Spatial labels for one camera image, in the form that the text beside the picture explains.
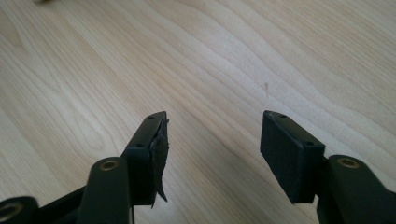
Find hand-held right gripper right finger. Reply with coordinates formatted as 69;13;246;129
260;109;327;205

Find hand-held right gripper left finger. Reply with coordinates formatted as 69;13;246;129
120;110;170;209

